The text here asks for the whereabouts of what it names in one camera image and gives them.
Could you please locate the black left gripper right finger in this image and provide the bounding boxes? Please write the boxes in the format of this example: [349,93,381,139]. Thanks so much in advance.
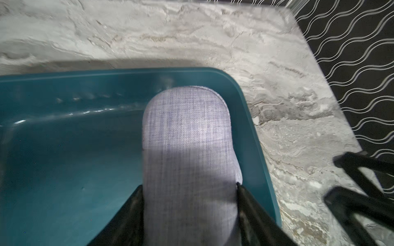
[237,183,296,246]

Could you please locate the lavender fabric glasses case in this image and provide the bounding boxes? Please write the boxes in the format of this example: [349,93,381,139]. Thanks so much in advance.
[142,86,243,246]

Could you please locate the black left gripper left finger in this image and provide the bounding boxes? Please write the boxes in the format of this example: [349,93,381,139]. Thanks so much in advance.
[88,185,144,246]

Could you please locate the teal plastic storage tray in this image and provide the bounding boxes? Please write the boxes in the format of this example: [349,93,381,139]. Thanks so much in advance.
[1,68,282,246]

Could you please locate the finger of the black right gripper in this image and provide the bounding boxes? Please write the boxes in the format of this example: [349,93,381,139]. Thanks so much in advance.
[324,187,394,246]
[333,152,394,200]

